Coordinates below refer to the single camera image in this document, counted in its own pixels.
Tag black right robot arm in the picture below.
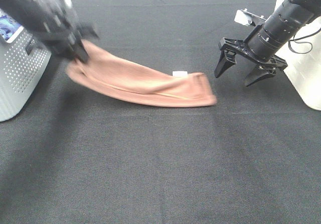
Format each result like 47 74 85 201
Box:
214 0 320 86

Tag white ribbed storage basket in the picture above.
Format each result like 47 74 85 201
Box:
272 0 321 111

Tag brown microfibre towel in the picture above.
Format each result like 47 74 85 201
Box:
66 40 217 107

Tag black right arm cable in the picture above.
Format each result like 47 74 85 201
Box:
287 25 321 55

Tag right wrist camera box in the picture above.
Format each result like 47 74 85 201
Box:
234 9 266 27

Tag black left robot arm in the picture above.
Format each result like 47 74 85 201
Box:
1 0 97 63

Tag blue cloth in basket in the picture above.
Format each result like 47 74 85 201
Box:
1 15 21 41

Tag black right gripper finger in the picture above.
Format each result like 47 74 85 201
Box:
214 49 236 78
244 65 276 87

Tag grey perforated laundry basket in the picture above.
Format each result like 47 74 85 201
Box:
1 11 51 122

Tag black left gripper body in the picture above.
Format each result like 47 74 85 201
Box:
35 0 81 59

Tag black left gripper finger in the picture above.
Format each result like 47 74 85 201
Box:
72 40 89 63
79 24 100 39

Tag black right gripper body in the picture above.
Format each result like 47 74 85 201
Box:
219 38 288 71

